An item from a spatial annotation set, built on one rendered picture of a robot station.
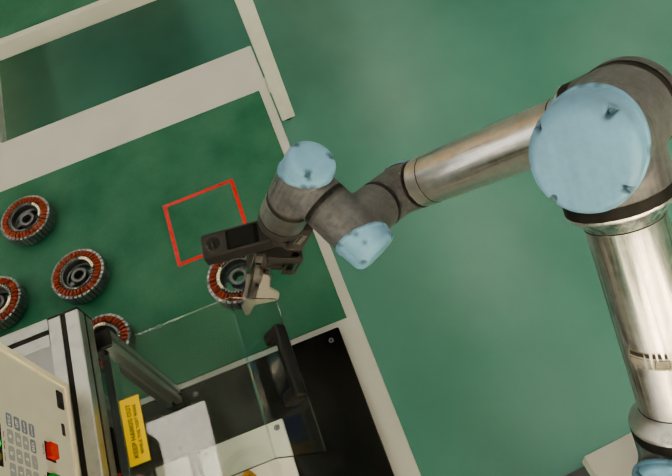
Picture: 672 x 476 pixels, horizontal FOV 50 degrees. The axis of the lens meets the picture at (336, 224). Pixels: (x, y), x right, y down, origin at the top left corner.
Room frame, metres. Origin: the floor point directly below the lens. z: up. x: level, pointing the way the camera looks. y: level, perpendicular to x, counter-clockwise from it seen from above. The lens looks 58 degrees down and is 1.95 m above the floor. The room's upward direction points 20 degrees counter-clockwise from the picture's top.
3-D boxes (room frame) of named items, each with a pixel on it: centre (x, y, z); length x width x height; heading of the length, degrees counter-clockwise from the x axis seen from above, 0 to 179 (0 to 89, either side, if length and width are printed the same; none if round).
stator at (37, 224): (1.02, 0.62, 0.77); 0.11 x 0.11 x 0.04
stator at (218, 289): (0.64, 0.19, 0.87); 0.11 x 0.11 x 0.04
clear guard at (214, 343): (0.38, 0.28, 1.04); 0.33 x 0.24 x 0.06; 92
